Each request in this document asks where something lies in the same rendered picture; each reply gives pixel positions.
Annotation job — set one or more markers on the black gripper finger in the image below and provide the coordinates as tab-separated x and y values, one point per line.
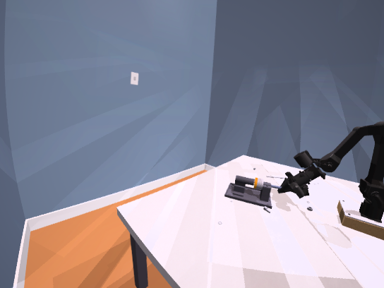
286	188
284	182

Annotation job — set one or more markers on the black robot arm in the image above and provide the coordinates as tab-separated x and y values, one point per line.
372	187

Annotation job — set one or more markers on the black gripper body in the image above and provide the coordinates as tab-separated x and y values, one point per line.
296	181

